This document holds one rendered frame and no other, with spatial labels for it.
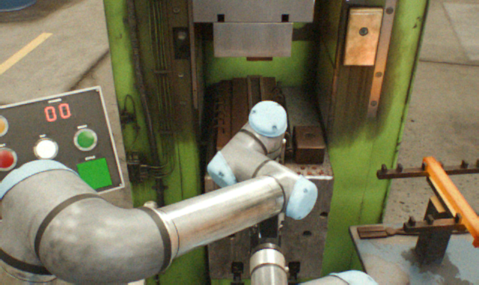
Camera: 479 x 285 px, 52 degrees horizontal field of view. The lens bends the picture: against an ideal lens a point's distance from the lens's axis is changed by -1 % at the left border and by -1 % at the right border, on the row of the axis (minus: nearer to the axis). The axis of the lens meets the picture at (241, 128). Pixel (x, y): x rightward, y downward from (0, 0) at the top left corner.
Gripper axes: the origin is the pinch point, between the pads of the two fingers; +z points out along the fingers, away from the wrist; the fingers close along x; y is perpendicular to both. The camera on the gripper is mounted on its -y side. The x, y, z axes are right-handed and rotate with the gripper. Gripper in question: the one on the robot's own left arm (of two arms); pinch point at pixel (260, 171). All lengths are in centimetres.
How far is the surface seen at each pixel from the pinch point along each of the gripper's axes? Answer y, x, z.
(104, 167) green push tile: -1.1, -41.3, -0.8
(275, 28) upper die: -29.8, 3.4, -22.3
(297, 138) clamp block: -15.8, 11.9, 12.4
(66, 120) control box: -11, -50, -9
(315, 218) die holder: 4.8, 17.8, 26.9
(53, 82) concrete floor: -158, -149, 204
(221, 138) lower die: -15.9, -11.1, 12.4
